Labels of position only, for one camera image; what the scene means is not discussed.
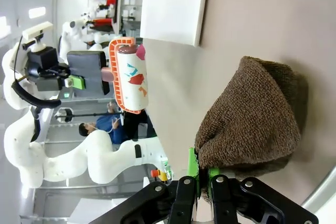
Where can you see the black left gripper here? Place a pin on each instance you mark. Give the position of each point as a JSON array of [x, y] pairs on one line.
[[43, 61]]

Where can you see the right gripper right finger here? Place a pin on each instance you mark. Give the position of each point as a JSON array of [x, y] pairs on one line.
[[223, 203]]

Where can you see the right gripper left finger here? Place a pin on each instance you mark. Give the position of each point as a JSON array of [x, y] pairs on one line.
[[183, 200]]

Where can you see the lint roller with pink frame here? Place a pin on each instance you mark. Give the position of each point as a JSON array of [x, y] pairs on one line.
[[126, 98]]

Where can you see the pink paper scrap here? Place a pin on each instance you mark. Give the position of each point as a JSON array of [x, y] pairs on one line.
[[141, 53]]

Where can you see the brown terry cloth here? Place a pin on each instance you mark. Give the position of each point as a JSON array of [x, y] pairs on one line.
[[249, 116]]

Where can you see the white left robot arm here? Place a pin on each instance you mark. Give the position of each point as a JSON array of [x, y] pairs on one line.
[[65, 161]]

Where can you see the black boom pole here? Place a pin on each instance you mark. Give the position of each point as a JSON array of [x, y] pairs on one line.
[[86, 115]]

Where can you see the red emergency stop button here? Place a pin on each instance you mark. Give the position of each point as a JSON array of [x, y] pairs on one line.
[[157, 174]]

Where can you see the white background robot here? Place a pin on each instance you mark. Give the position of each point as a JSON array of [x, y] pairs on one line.
[[69, 35]]

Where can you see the person in blue shirt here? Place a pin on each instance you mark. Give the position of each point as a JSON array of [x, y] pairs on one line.
[[105, 127]]

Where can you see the ceiling light panel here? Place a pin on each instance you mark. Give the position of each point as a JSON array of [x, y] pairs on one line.
[[36, 12]]

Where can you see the silver metal tray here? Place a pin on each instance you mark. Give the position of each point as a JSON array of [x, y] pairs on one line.
[[325, 197]]

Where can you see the white lint roller stand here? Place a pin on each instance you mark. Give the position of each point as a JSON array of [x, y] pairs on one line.
[[170, 11]]

